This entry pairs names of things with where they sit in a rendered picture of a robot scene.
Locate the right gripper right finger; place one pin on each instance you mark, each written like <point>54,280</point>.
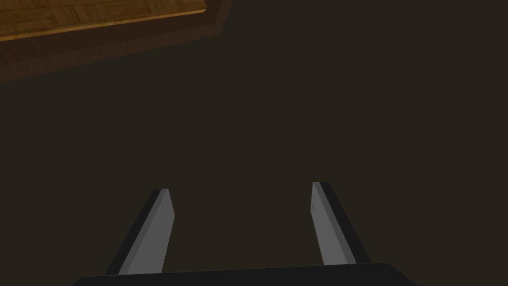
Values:
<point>335,234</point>

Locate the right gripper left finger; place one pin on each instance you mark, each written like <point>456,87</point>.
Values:
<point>149,238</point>

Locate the brown wooden table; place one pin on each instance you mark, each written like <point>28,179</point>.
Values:
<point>79,20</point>

